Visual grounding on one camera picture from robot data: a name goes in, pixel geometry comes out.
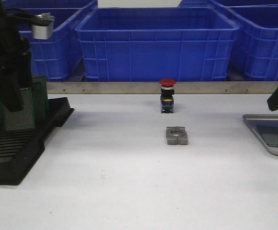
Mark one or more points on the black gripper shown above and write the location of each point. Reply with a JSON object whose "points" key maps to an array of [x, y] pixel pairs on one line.
{"points": [[15, 63]]}

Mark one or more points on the green perforated circuit board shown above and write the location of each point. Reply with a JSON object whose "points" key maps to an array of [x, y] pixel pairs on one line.
{"points": [[269, 134]]}

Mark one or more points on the green board middle right row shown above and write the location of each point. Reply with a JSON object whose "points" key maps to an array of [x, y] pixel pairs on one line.
{"points": [[38, 103]]}

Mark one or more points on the green board rear right row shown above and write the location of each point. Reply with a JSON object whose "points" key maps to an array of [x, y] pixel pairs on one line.
{"points": [[41, 80]]}

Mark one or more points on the silver metal tray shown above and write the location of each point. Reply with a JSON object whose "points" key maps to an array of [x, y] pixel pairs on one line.
{"points": [[252, 121]]}

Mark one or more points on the green board front right row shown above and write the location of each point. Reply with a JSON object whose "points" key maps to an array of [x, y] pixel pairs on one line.
{"points": [[23, 119]]}

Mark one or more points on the black slotted board rack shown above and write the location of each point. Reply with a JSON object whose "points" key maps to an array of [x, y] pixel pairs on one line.
{"points": [[20, 150]]}

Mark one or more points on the right blue plastic crate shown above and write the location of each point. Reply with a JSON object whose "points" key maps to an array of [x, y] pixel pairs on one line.
{"points": [[255, 50]]}

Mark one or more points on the blue plastic crate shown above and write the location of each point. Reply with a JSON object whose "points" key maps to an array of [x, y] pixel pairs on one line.
{"points": [[255, 50], [150, 44], [58, 56]]}

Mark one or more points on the left blue plastic crate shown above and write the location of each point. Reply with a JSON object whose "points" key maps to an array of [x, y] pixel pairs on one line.
{"points": [[58, 56]]}

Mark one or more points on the rear left blue crate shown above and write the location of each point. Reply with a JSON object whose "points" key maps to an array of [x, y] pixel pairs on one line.
{"points": [[38, 4]]}

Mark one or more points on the centre blue plastic crate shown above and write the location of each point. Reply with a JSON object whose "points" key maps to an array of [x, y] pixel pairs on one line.
{"points": [[150, 44]]}

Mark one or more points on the grey metal clamp block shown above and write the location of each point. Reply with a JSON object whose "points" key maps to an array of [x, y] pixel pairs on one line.
{"points": [[176, 135]]}

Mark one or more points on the red emergency stop button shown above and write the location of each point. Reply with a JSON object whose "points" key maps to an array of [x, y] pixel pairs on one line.
{"points": [[166, 97]]}

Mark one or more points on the rear right blue crate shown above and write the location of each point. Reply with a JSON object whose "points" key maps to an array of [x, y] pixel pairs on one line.
{"points": [[225, 3]]}

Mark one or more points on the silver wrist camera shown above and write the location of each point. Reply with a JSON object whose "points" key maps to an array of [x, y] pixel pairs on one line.
{"points": [[42, 26]]}

